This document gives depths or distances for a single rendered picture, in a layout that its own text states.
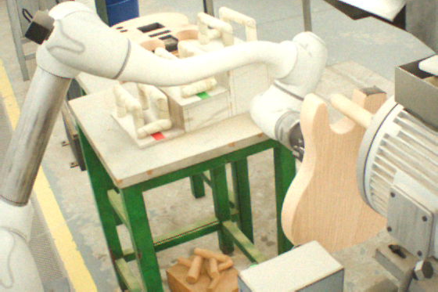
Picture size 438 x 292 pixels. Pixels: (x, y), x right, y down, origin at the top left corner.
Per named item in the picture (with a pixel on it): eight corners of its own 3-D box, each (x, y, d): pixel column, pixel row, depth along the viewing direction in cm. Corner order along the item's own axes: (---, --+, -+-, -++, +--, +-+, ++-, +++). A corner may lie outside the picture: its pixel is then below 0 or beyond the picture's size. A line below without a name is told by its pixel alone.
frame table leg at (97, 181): (134, 292, 255) (89, 109, 212) (123, 296, 253) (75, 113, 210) (130, 285, 260) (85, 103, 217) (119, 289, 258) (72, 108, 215)
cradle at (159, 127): (174, 127, 183) (173, 118, 182) (139, 140, 179) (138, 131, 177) (169, 124, 186) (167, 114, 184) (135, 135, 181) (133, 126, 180)
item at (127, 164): (302, 297, 220) (299, 120, 183) (162, 355, 200) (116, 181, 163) (228, 218, 270) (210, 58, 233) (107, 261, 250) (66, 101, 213)
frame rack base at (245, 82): (274, 102, 195) (270, 53, 186) (232, 117, 189) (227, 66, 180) (229, 77, 216) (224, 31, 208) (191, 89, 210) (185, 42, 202)
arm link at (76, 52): (136, 37, 129) (120, 23, 140) (64, 11, 119) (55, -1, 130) (111, 91, 132) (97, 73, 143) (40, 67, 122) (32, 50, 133)
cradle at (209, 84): (219, 88, 185) (217, 78, 184) (184, 99, 181) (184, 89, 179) (213, 84, 188) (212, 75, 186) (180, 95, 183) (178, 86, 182)
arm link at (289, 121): (272, 146, 155) (285, 156, 151) (276, 113, 151) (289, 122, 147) (302, 141, 159) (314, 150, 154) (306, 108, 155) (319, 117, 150)
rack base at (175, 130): (186, 133, 183) (186, 129, 182) (140, 149, 177) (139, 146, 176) (149, 102, 204) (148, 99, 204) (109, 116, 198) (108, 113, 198)
